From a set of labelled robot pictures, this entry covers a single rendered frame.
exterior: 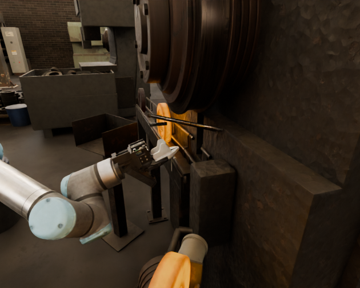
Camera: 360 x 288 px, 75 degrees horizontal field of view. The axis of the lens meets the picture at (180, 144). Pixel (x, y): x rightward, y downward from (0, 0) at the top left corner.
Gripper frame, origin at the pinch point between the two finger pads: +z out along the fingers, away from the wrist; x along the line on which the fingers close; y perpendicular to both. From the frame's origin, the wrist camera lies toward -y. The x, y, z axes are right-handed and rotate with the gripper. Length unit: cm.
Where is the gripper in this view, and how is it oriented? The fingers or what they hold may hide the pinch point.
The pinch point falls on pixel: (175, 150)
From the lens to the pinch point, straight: 78.5
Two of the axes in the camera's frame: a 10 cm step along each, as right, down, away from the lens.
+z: 9.1, -3.9, 1.2
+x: -2.8, -3.8, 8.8
